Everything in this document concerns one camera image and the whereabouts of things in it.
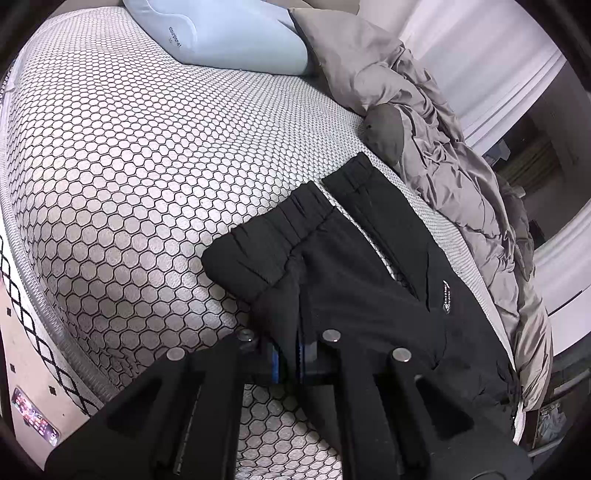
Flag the black pants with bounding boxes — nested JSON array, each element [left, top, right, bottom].
[[201, 152, 525, 444]]

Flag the taupe pillow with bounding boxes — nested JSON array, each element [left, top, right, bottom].
[[288, 7, 407, 116]]

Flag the hexagon patterned mattress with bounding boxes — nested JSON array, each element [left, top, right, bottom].
[[0, 4, 522, 480]]

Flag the light blue pillow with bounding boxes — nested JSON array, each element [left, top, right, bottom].
[[122, 0, 319, 77]]

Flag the white curtain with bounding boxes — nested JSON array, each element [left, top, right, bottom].
[[397, 0, 568, 144], [531, 217, 591, 356]]

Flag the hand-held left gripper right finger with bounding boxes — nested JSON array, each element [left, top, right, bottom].
[[294, 329, 533, 480]]

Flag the grey duvet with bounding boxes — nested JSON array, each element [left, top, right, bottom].
[[360, 41, 555, 411]]

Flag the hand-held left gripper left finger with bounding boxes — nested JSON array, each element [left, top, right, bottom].
[[44, 330, 284, 480]]

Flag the white plastic bag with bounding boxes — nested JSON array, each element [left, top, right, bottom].
[[538, 404, 570, 444]]

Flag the olive curtain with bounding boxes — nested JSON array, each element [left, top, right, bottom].
[[505, 141, 555, 185]]

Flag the open wardrobe shelf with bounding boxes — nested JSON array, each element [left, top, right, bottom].
[[519, 351, 587, 462]]

